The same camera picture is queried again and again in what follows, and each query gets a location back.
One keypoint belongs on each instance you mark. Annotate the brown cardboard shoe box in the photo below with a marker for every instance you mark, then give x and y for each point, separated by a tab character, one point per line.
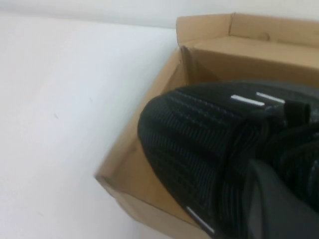
207	62

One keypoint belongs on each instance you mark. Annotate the black knit sneaker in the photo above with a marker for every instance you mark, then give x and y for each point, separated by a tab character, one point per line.
199	139

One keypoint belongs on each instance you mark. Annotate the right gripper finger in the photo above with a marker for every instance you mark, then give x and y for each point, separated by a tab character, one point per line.
279	204

